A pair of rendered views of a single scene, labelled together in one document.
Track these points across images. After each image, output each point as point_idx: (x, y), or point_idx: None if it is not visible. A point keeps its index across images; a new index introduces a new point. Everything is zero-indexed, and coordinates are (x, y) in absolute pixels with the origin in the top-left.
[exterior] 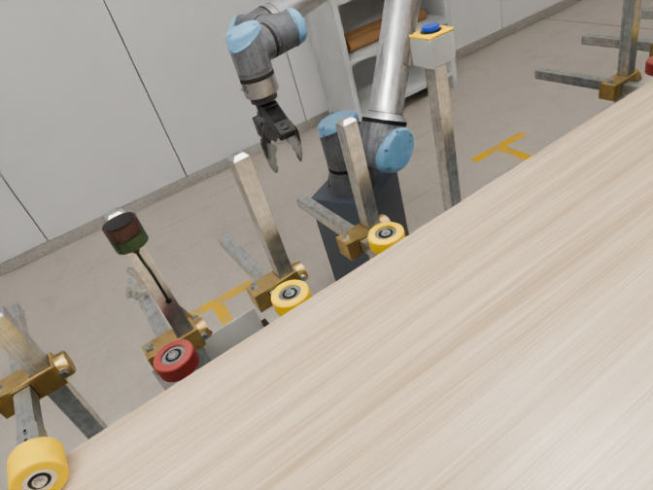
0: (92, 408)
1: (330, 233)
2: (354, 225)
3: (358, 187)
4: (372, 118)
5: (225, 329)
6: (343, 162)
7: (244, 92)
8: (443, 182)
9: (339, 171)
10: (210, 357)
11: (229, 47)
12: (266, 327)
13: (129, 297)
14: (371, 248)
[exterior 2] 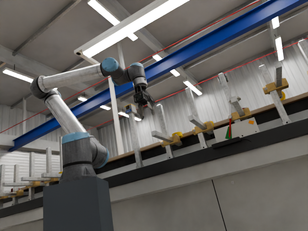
0: (277, 109)
1: (102, 211)
2: (107, 198)
3: (166, 123)
4: (94, 136)
5: (225, 128)
6: (91, 157)
7: (145, 81)
8: (139, 150)
9: (91, 162)
10: (237, 131)
11: (143, 67)
12: (219, 121)
13: (239, 99)
14: (181, 134)
